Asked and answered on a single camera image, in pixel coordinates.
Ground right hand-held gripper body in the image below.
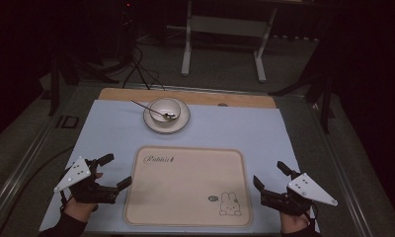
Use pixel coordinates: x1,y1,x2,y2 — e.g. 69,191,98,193
260,170,339,217

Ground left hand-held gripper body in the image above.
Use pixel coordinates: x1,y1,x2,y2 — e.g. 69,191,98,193
53,156,120,205

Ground person's left hand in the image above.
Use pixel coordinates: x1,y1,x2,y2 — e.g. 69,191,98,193
63,196,99,223

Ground person's right hand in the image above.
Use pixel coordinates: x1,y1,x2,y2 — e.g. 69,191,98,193
278,210,314,235

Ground black floor socket box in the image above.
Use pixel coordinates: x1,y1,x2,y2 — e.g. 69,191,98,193
55,115,80,129

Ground beige rabbit placemat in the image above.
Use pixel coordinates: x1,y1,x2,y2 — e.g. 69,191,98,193
122,145,254,228

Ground light blue table mat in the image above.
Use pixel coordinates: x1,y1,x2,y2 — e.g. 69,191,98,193
39,98,319,234

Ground white plate with dark rim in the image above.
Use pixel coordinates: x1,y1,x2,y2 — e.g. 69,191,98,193
142,97,191,134

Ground white bowl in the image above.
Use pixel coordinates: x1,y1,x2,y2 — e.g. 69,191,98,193
148,98,182,124

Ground metal spoon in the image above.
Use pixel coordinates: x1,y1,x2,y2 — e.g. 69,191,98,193
130,99,178,120

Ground black stand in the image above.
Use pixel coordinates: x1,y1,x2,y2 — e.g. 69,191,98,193
269,63,337,134
40,53,81,117

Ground dark device with red light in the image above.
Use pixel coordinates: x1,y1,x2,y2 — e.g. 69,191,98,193
118,0,138,65

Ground white metal stand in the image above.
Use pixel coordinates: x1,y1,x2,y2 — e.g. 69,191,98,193
181,0,279,84

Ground dark floor cable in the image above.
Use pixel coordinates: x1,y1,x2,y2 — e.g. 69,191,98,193
0,145,75,233

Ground black floor cables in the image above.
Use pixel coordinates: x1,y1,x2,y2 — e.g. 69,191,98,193
121,43,166,92

